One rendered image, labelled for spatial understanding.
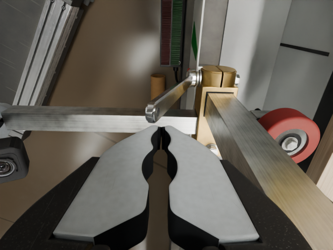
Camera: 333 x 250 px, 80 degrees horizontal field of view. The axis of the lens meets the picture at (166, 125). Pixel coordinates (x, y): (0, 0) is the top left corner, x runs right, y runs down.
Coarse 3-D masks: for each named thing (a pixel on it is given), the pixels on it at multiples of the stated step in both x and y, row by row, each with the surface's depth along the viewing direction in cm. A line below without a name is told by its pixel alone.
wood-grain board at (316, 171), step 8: (328, 128) 29; (328, 136) 29; (320, 144) 31; (328, 144) 29; (320, 152) 31; (328, 152) 29; (312, 160) 32; (320, 160) 31; (328, 160) 29; (312, 168) 32; (320, 168) 31; (328, 168) 30; (312, 176) 32; (320, 176) 31; (328, 176) 31; (320, 184) 31; (328, 184) 31; (328, 192) 32
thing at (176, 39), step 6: (174, 0) 37; (180, 0) 37; (174, 6) 37; (180, 6) 37; (174, 12) 38; (180, 12) 38; (174, 18) 38; (180, 18) 38; (174, 24) 39; (180, 24) 39; (174, 30) 39; (180, 30) 39; (174, 36) 40; (180, 36) 40; (174, 42) 40; (174, 48) 41; (174, 54) 41; (174, 60) 42
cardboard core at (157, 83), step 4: (152, 76) 108; (156, 76) 113; (160, 76) 112; (164, 76) 108; (152, 80) 108; (156, 80) 107; (160, 80) 107; (164, 80) 109; (152, 84) 109; (156, 84) 108; (160, 84) 108; (164, 84) 110; (152, 88) 110; (156, 88) 109; (160, 88) 109; (164, 88) 111; (152, 92) 111; (156, 92) 110; (160, 92) 110; (152, 96) 112; (156, 96) 111
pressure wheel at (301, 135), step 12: (288, 108) 28; (264, 120) 28; (276, 120) 26; (288, 120) 25; (300, 120) 25; (276, 132) 26; (288, 132) 26; (300, 132) 26; (312, 132) 26; (288, 144) 26; (300, 144) 27; (312, 144) 27; (300, 156) 28
